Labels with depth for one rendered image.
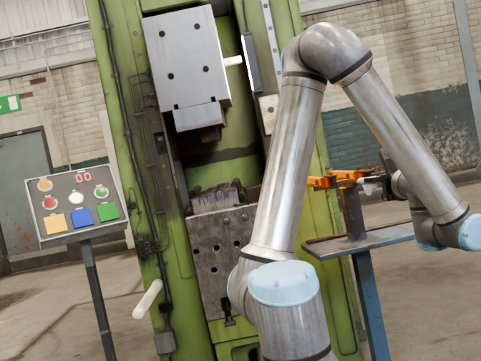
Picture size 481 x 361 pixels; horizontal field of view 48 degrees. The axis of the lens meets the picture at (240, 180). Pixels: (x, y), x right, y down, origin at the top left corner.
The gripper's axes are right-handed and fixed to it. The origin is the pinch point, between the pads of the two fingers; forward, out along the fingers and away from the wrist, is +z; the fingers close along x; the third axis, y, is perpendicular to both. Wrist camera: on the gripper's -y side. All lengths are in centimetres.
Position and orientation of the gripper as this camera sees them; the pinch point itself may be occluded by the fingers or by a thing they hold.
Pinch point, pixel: (377, 175)
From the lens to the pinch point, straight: 182.3
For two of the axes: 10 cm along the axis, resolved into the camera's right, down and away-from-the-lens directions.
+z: -1.3, -0.3, 9.9
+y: 2.0, 9.8, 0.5
